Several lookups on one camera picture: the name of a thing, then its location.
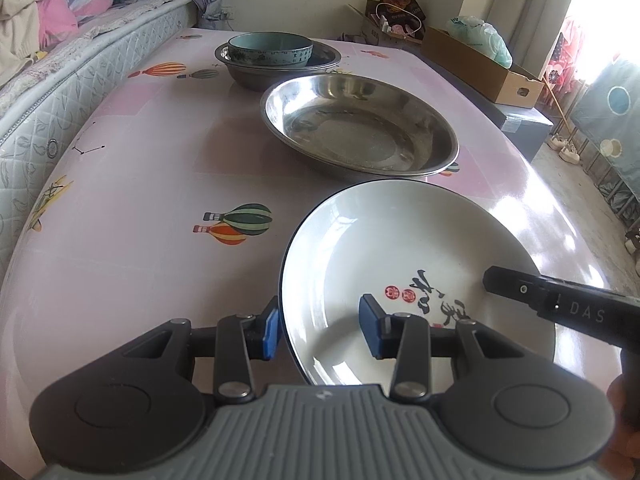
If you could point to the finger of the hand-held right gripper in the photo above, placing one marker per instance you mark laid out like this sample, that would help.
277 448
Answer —
510 285

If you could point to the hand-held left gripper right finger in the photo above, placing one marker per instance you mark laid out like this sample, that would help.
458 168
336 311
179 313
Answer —
369 325

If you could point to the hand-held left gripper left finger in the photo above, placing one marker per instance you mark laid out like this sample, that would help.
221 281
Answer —
270 327

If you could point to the white ceramic plate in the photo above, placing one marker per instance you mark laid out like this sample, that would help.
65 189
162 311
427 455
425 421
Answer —
390 240

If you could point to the stainless steel bowl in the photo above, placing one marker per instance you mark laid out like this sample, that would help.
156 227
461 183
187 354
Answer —
250 77

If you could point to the teal ceramic bowl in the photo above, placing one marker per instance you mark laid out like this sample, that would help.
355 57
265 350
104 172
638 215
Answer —
270 47

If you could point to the person's right hand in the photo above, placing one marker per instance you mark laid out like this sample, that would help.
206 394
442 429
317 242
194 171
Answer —
627 420

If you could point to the white shoe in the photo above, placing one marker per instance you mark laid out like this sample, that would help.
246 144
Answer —
571 152
556 141

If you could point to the dark grey box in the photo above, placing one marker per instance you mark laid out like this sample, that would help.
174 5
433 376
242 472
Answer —
525 132

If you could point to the wooden stick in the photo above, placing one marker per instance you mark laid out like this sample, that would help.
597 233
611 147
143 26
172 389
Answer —
557 107

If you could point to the pink printed tablecloth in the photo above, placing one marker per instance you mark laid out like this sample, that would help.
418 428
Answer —
140 185

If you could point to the stainless steel plate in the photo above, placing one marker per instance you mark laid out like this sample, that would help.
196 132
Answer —
360 125

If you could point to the blue printed cloth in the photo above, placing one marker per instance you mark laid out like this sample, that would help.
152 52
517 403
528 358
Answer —
610 110

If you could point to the large open cardboard box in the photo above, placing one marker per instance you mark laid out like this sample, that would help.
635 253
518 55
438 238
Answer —
480 70

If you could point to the green and white plastic bag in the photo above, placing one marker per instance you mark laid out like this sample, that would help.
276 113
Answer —
482 37

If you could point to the printed cardboard box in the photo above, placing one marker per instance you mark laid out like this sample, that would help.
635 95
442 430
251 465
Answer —
395 15

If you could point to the white quilted mattress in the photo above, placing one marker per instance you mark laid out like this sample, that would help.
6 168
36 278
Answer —
55 105

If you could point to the cream cloth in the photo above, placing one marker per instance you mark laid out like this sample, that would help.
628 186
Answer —
20 25

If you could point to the white wall socket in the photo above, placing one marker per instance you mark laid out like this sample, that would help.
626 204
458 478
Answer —
229 13

